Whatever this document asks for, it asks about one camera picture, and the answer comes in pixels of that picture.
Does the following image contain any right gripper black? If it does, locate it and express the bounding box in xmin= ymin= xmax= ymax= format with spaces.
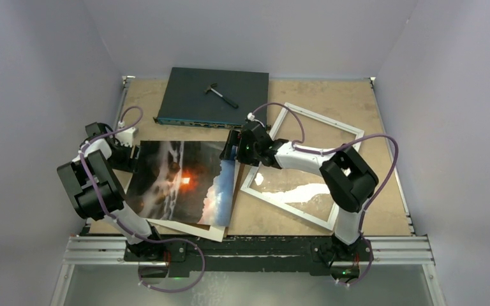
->
xmin=220 ymin=130 xmax=260 ymax=167

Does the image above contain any landscape photo print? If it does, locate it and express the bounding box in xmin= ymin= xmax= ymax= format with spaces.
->
xmin=126 ymin=141 xmax=236 ymax=226

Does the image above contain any white backing board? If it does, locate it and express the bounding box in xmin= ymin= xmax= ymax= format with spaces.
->
xmin=147 ymin=219 xmax=226 ymax=242

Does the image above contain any white picture frame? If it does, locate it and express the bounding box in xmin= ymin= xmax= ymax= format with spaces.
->
xmin=241 ymin=103 xmax=364 ymax=230

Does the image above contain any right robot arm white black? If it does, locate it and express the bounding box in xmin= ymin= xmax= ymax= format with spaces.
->
xmin=219 ymin=121 xmax=379 ymax=259

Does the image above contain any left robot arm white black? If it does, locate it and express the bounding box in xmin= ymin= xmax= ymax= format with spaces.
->
xmin=57 ymin=122 xmax=165 ymax=261

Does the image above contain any brown cardboard backing board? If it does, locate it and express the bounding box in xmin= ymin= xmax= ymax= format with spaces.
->
xmin=224 ymin=163 xmax=247 ymax=238

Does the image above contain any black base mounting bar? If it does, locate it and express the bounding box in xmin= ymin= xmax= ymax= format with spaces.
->
xmin=124 ymin=235 xmax=373 ymax=278

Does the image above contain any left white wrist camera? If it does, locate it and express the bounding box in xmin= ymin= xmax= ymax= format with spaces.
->
xmin=115 ymin=127 xmax=138 ymax=147

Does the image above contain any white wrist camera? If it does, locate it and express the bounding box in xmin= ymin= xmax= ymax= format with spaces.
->
xmin=246 ymin=112 xmax=266 ymax=128
xmin=115 ymin=127 xmax=138 ymax=147

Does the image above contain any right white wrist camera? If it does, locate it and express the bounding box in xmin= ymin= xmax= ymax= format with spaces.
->
xmin=246 ymin=112 xmax=266 ymax=128

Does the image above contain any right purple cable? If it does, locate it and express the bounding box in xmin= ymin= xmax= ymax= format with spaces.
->
xmin=247 ymin=102 xmax=399 ymax=289

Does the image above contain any small black-handled hammer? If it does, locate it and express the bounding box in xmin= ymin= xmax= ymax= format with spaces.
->
xmin=204 ymin=83 xmax=239 ymax=109

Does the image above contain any dark network switch box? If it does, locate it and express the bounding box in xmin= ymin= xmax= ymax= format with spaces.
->
xmin=154 ymin=67 xmax=269 ymax=129

